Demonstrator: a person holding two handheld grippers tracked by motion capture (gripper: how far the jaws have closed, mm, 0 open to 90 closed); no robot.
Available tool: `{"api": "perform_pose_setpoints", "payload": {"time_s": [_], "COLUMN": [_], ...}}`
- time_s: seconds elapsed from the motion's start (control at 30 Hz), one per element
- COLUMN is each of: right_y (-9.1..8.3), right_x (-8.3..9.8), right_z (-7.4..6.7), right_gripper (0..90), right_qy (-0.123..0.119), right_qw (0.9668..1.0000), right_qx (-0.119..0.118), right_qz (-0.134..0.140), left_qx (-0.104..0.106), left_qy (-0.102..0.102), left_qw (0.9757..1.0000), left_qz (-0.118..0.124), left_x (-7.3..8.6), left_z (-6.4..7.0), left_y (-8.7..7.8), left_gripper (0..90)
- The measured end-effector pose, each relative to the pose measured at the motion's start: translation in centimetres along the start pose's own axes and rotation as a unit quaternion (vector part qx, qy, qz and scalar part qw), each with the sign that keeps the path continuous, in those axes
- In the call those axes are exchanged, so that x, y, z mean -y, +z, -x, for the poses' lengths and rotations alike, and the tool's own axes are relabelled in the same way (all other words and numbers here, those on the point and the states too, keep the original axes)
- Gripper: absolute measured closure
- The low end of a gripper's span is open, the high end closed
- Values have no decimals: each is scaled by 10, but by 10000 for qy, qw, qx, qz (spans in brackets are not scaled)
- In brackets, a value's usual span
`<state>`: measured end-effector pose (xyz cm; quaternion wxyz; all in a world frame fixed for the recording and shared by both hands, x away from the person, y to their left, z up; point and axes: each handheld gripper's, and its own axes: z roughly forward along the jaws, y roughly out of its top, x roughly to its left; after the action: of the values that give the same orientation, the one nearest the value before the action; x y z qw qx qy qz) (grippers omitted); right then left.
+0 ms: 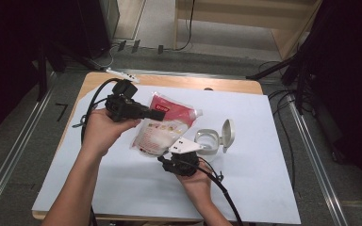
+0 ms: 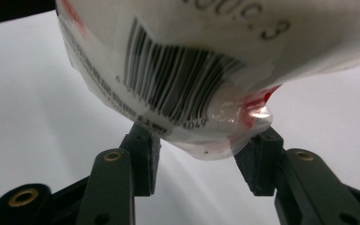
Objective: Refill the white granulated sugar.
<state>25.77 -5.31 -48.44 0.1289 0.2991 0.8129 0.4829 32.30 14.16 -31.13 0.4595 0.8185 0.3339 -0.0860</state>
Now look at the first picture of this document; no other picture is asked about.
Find black stand leg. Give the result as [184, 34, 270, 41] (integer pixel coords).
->
[246, 53, 315, 116]
[37, 40, 105, 102]

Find metal floor rail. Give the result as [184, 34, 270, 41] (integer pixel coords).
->
[0, 72, 56, 218]
[287, 93, 348, 226]

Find hand-held gripper cable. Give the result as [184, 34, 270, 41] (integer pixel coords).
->
[72, 77, 123, 226]
[197, 156, 244, 226]

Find wooden table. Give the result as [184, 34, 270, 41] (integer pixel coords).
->
[31, 71, 264, 221]

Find black cabinet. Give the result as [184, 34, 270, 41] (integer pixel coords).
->
[76, 0, 121, 59]

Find left hand-held gripper cable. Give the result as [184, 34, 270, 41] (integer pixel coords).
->
[72, 77, 123, 226]

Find right hand-held gripper cable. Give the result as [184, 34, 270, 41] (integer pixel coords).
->
[197, 156, 244, 226]

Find white paper sheet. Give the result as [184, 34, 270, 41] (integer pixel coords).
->
[31, 82, 302, 224]

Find black floor cables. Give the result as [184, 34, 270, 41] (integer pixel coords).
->
[258, 60, 298, 192]

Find white floor cable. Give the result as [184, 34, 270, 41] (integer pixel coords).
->
[90, 43, 121, 70]

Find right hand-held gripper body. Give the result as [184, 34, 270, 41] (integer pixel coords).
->
[163, 137, 204, 177]

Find red and white refill pouch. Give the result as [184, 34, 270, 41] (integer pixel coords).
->
[130, 91, 204, 158]

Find dark curtain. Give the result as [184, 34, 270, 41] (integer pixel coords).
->
[314, 0, 362, 202]
[0, 0, 48, 145]

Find person's right hand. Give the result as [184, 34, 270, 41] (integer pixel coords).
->
[176, 169, 213, 211]

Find person's left hand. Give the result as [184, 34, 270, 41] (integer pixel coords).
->
[82, 107, 141, 158]

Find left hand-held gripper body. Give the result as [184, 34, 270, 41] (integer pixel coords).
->
[105, 69, 145, 122]

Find wooden shelf unit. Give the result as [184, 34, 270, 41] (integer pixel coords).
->
[173, 0, 323, 60]

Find black hanging cable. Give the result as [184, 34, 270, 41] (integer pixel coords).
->
[173, 0, 196, 52]

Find white lidded container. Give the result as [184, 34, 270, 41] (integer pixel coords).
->
[194, 118, 236, 163]

